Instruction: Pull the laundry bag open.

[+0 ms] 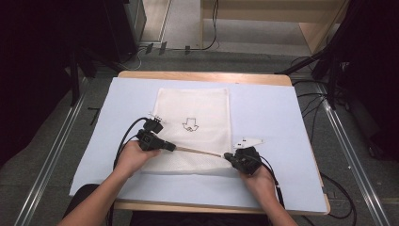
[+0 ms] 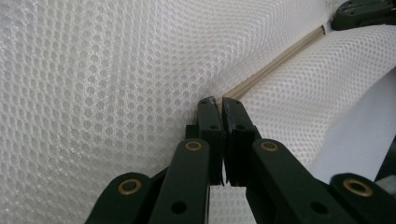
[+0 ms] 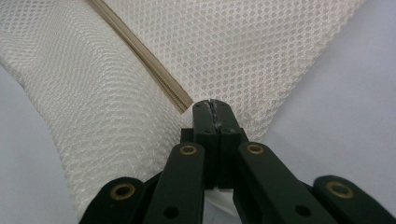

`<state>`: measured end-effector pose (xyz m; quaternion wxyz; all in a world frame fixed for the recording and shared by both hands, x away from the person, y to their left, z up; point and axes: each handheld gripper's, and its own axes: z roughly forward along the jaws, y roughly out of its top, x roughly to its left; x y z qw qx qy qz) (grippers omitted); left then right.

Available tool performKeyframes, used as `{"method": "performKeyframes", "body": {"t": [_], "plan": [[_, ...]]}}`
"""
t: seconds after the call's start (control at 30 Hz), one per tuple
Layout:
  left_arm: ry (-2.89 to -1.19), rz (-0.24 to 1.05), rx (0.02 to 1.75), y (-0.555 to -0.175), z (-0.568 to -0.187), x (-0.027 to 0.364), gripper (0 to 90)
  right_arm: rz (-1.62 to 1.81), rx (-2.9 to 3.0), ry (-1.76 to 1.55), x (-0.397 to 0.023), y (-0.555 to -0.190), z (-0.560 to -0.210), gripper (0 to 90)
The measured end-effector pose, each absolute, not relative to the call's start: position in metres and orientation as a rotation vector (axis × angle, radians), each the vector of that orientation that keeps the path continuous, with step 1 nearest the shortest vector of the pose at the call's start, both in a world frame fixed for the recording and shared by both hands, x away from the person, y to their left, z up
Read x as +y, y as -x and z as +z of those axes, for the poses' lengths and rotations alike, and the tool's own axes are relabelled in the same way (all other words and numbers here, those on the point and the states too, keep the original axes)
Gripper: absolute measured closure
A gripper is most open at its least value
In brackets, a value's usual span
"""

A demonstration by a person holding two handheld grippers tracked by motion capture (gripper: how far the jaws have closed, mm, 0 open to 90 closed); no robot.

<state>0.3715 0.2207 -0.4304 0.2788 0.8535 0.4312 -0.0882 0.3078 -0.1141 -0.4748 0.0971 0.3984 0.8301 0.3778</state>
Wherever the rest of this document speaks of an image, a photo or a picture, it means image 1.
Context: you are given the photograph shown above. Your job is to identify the person's left hand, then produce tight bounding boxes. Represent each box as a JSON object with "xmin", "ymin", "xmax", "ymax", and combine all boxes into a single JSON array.
[{"xmin": 113, "ymin": 139, "xmax": 162, "ymax": 179}]

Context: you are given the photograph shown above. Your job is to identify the black metal stand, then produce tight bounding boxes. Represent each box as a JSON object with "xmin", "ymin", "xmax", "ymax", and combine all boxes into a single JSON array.
[
  {"xmin": 275, "ymin": 18, "xmax": 356, "ymax": 111},
  {"xmin": 64, "ymin": 46, "xmax": 123, "ymax": 107}
]

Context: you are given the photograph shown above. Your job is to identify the white floor cable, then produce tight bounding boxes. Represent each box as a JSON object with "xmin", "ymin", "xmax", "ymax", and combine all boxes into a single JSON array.
[{"xmin": 120, "ymin": 46, "xmax": 149, "ymax": 72}]

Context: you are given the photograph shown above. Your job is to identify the light wooden furniture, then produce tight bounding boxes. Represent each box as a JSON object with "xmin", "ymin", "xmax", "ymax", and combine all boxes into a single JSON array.
[{"xmin": 199, "ymin": 0, "xmax": 350, "ymax": 55}]

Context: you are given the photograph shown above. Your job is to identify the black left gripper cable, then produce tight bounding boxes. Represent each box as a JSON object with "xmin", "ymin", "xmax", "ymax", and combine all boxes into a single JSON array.
[{"xmin": 106, "ymin": 116, "xmax": 149, "ymax": 226}]

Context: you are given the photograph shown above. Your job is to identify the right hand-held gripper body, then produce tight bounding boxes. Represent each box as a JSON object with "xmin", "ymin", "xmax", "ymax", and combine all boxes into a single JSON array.
[{"xmin": 232, "ymin": 137, "xmax": 265, "ymax": 176}]

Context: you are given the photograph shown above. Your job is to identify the wooden table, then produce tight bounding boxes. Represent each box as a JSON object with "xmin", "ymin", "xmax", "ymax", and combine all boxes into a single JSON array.
[{"xmin": 112, "ymin": 70, "xmax": 331, "ymax": 217}]

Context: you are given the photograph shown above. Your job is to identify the black looped floor cable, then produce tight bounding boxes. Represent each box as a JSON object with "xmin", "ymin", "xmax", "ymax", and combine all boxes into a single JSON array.
[{"xmin": 319, "ymin": 171, "xmax": 359, "ymax": 220}]

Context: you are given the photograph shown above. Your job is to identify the light blue table mat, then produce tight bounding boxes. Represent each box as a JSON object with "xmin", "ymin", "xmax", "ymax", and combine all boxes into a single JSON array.
[{"xmin": 69, "ymin": 76, "xmax": 329, "ymax": 215}]

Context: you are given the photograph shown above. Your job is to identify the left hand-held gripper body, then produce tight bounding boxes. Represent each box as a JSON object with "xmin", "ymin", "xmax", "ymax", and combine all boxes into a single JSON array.
[{"xmin": 136, "ymin": 112, "xmax": 168, "ymax": 153}]

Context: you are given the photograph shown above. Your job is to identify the person's right hand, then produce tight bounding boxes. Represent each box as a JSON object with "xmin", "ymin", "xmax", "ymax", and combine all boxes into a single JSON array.
[{"xmin": 239, "ymin": 164, "xmax": 279, "ymax": 202}]

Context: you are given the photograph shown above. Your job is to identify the black hanging cable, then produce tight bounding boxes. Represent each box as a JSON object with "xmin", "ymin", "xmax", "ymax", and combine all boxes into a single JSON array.
[{"xmin": 187, "ymin": 0, "xmax": 220, "ymax": 52}]

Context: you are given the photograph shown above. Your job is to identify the person's dark trousers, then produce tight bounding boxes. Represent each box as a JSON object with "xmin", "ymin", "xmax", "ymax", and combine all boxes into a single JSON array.
[{"xmin": 61, "ymin": 183, "xmax": 274, "ymax": 226}]

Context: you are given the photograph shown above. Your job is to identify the white cloth bag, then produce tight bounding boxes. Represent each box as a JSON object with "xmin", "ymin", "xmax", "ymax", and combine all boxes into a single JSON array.
[{"xmin": 140, "ymin": 87, "xmax": 235, "ymax": 177}]

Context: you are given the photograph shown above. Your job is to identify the metal floor rail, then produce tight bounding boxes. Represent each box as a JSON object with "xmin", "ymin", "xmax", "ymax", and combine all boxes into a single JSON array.
[
  {"xmin": 13, "ymin": 77, "xmax": 89, "ymax": 226},
  {"xmin": 314, "ymin": 82, "xmax": 392, "ymax": 226}
]

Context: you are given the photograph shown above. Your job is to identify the black cabinet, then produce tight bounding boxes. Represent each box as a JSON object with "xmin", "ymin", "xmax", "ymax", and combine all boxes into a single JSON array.
[{"xmin": 103, "ymin": 0, "xmax": 148, "ymax": 63}]

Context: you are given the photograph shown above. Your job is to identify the black floor cables bundle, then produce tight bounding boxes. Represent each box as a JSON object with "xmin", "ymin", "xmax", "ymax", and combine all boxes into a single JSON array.
[{"xmin": 291, "ymin": 56, "xmax": 328, "ymax": 144}]

